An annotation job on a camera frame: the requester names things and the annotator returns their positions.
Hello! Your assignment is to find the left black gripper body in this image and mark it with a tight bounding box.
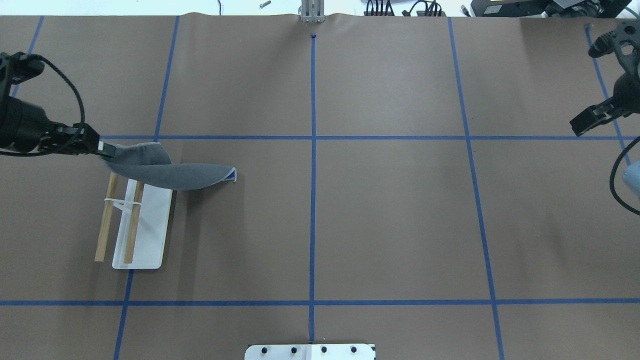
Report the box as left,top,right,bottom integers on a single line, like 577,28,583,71
0,97,62,153

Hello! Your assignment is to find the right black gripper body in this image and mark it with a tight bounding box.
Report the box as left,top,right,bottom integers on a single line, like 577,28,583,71
612,73,640,117

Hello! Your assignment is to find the blue grey towel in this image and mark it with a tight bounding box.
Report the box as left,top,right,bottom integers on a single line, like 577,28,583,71
102,142,238,191

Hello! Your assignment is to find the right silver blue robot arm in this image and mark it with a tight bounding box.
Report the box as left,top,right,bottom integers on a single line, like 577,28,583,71
569,73,640,198

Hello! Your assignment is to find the wooden towel rack white base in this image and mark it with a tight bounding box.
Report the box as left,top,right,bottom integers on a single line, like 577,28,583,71
94,172,173,271

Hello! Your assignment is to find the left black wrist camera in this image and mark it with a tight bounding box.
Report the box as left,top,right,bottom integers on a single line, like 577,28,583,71
0,52,45,101

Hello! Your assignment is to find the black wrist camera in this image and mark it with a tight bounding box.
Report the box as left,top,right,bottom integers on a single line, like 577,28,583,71
587,20,640,77
0,52,45,101

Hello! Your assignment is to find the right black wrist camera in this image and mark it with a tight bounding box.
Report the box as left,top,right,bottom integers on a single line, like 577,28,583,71
587,20,640,77

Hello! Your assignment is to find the aluminium frame post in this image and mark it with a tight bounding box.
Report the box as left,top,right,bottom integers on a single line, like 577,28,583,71
299,0,326,23

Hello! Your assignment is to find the white camera pillar with base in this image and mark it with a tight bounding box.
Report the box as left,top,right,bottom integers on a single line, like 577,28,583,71
244,343,377,360

